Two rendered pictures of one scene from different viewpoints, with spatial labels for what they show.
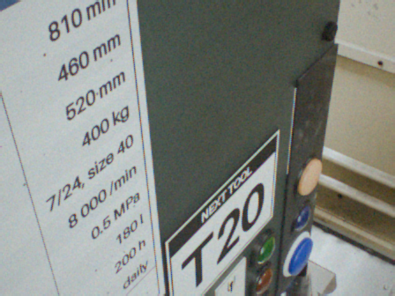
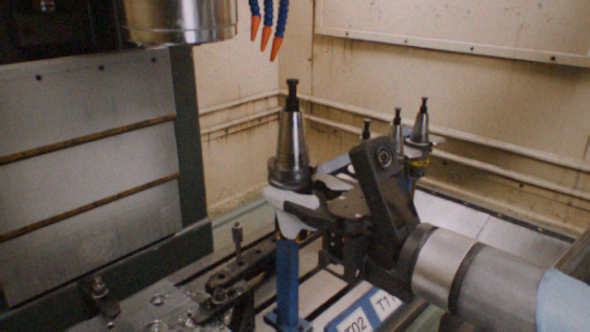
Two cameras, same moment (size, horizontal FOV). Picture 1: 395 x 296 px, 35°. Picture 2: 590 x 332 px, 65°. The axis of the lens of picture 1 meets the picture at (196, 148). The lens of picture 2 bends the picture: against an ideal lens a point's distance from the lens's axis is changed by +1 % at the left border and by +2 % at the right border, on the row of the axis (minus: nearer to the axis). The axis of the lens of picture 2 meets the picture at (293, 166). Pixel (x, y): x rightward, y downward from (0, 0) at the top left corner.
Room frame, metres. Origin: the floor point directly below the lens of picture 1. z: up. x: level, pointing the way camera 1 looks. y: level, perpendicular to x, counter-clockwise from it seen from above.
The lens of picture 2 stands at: (-0.46, 0.06, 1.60)
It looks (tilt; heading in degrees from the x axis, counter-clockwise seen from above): 24 degrees down; 5
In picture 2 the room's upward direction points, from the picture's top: straight up
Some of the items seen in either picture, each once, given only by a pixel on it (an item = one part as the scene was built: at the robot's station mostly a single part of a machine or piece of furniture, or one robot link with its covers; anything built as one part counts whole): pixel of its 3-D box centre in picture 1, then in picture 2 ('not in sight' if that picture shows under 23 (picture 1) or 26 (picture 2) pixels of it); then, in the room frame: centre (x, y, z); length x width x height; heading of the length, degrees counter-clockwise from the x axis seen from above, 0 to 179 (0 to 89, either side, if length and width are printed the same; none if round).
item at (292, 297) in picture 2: not in sight; (287, 266); (0.29, 0.14, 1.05); 0.10 x 0.05 x 0.30; 52
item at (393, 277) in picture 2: not in sight; (375, 242); (-0.02, 0.01, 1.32); 0.12 x 0.08 x 0.09; 52
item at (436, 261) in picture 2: not in sight; (445, 266); (-0.07, -0.06, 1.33); 0.08 x 0.05 x 0.08; 142
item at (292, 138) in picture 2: not in sight; (292, 136); (0.06, 0.11, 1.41); 0.04 x 0.04 x 0.07
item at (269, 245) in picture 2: not in sight; (250, 268); (0.42, 0.24, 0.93); 0.26 x 0.05 x 0.06; 147
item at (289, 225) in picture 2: not in sight; (288, 216); (0.01, 0.11, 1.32); 0.09 x 0.03 x 0.06; 65
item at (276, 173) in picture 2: not in sight; (292, 171); (0.06, 0.11, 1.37); 0.06 x 0.06 x 0.03
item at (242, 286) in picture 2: not in sight; (224, 312); (0.23, 0.26, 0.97); 0.13 x 0.03 x 0.15; 142
